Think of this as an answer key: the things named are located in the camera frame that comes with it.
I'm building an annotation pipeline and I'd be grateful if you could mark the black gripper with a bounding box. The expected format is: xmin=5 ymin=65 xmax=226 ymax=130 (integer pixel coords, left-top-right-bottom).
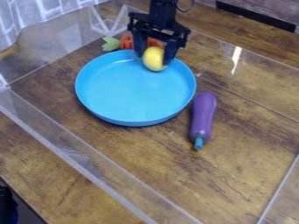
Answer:
xmin=126 ymin=11 xmax=190 ymax=66

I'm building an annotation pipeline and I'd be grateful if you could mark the yellow lemon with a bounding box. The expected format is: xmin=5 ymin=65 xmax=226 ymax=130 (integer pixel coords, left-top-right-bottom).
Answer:
xmin=142 ymin=46 xmax=165 ymax=72

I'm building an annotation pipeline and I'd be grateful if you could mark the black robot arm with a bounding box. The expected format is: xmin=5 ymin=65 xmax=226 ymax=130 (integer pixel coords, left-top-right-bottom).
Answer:
xmin=126 ymin=0 xmax=190 ymax=66

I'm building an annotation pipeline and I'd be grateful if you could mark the blue round tray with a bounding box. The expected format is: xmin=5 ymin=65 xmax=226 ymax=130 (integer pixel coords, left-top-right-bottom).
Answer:
xmin=74 ymin=50 xmax=196 ymax=127

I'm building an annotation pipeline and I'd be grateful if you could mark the orange toy carrot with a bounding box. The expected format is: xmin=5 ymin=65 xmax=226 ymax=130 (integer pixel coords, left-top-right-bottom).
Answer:
xmin=101 ymin=34 xmax=164 ymax=52

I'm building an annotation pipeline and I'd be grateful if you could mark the black bar in background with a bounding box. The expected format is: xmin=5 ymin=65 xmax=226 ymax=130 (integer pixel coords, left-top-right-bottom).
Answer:
xmin=216 ymin=0 xmax=296 ymax=33

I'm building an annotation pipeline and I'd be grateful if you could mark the purple toy eggplant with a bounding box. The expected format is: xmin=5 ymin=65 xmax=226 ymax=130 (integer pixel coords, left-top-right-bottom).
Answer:
xmin=189 ymin=91 xmax=217 ymax=151

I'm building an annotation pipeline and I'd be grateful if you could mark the white patterned curtain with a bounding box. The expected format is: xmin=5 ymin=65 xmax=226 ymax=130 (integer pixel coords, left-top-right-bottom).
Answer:
xmin=0 ymin=0 xmax=109 ymax=52

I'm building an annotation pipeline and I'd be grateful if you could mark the black cable loop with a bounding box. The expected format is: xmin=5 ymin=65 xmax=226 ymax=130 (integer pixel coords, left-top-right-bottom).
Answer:
xmin=173 ymin=0 xmax=194 ymax=13

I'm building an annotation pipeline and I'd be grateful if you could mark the clear acrylic enclosure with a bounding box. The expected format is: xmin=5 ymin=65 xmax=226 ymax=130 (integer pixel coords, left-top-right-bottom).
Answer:
xmin=0 ymin=5 xmax=299 ymax=224

